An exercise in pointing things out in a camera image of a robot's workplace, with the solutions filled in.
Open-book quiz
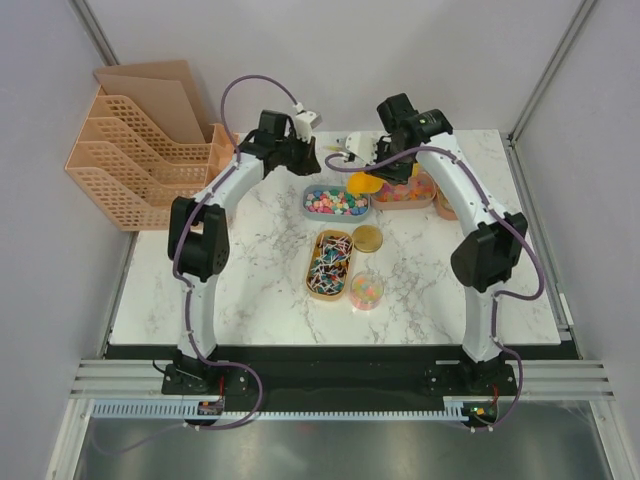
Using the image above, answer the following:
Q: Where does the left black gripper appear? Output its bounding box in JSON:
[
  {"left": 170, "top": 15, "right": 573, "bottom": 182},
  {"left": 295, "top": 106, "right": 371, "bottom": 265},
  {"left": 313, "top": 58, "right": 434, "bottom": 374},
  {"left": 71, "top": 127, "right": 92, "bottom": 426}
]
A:
[{"left": 275, "top": 133, "right": 320, "bottom": 178}]

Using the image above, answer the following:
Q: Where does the pink tray of gummy candies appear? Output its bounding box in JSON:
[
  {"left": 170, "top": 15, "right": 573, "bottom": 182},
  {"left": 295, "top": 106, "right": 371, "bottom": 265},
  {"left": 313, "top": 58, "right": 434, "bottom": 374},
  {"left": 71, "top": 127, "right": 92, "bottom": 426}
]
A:
[{"left": 371, "top": 173, "right": 436, "bottom": 211}]

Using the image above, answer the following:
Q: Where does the yellow plastic scoop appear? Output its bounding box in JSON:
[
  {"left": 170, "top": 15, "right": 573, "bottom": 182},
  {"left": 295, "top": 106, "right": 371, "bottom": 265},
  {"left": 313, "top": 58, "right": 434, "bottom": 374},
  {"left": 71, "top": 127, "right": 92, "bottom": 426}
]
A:
[{"left": 346, "top": 172, "right": 385, "bottom": 195}]

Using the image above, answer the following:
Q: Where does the grey tray of colourful candies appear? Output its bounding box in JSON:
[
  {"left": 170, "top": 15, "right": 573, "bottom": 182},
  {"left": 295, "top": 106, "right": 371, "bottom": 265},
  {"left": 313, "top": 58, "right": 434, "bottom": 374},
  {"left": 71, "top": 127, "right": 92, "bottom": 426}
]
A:
[{"left": 301, "top": 185, "right": 372, "bottom": 224}]

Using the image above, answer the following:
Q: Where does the tan tray of lollipops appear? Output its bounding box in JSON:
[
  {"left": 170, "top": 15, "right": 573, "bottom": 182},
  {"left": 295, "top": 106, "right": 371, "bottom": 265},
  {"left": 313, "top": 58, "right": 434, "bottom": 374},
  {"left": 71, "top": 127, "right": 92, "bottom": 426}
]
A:
[{"left": 305, "top": 230, "right": 354, "bottom": 301}]

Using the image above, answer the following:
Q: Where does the clear glass jar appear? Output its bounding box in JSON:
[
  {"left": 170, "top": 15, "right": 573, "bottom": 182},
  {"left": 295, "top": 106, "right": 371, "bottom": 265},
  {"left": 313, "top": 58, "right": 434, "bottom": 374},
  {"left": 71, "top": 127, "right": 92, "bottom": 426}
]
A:
[{"left": 349, "top": 270, "right": 385, "bottom": 311}]

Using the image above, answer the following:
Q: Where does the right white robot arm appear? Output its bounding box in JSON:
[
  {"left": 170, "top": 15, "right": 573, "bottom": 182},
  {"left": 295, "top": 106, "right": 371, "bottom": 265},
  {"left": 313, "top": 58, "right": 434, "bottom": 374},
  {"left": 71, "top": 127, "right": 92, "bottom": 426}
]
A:
[{"left": 374, "top": 93, "right": 528, "bottom": 394}]

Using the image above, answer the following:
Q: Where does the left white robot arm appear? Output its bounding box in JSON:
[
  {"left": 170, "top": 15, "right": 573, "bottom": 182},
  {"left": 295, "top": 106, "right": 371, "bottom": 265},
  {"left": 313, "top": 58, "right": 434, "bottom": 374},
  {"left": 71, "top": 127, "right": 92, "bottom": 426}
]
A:
[{"left": 162, "top": 105, "right": 321, "bottom": 395}]

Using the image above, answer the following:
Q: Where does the round gold jar lid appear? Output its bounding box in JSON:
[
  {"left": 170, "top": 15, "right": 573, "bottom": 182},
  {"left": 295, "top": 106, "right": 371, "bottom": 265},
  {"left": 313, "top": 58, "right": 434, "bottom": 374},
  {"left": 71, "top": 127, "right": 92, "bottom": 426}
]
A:
[{"left": 352, "top": 225, "right": 383, "bottom": 253}]

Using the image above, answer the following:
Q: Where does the peach mesh file organizer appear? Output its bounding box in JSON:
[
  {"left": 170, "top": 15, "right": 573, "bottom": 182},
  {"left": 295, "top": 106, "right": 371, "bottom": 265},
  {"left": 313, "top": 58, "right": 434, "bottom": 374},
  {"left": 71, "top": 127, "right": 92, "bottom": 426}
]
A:
[{"left": 65, "top": 60, "right": 238, "bottom": 232}]

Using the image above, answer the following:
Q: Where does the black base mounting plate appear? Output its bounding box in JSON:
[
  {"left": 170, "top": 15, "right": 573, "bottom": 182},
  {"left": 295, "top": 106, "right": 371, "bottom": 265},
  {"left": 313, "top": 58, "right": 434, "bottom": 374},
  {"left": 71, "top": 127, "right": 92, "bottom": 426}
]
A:
[{"left": 162, "top": 346, "right": 517, "bottom": 413}]

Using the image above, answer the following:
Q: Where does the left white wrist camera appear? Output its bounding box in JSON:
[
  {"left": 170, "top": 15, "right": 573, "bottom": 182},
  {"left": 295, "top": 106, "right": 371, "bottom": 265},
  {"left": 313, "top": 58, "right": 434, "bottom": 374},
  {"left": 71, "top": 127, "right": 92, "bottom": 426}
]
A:
[{"left": 293, "top": 102, "right": 322, "bottom": 143}]

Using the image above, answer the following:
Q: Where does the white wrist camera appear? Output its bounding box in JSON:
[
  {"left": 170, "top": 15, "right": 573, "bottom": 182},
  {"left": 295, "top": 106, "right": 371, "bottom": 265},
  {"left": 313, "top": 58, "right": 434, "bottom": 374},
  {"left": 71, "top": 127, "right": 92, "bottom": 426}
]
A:
[
  {"left": 344, "top": 131, "right": 380, "bottom": 164},
  {"left": 293, "top": 102, "right": 322, "bottom": 143}
]

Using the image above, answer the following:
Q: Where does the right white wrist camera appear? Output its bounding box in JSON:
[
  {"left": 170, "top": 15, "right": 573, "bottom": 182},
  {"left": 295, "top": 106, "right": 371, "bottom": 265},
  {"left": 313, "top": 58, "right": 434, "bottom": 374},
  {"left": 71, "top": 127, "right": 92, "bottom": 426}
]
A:
[{"left": 344, "top": 131, "right": 380, "bottom": 164}]

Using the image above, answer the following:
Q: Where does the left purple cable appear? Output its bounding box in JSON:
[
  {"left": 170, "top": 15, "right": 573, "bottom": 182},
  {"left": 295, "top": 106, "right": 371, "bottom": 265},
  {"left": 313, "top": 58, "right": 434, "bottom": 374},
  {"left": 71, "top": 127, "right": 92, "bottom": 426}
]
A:
[{"left": 89, "top": 74, "right": 301, "bottom": 454}]

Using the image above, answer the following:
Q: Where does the purple cable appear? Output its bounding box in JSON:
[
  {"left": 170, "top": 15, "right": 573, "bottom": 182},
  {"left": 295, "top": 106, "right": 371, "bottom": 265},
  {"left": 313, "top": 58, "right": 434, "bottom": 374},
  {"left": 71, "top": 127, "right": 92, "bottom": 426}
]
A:
[
  {"left": 324, "top": 147, "right": 545, "bottom": 434},
  {"left": 89, "top": 74, "right": 301, "bottom": 454}
]

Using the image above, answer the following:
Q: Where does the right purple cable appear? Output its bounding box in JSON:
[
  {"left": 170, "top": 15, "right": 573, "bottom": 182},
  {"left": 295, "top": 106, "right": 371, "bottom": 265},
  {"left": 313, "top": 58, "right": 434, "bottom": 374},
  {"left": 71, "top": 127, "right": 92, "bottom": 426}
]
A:
[{"left": 324, "top": 147, "right": 545, "bottom": 434}]

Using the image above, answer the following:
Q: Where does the aluminium frame rail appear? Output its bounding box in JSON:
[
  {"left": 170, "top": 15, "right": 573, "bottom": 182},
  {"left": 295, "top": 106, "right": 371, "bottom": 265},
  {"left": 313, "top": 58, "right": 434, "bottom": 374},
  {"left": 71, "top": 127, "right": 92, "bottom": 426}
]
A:
[{"left": 71, "top": 360, "right": 614, "bottom": 400}]

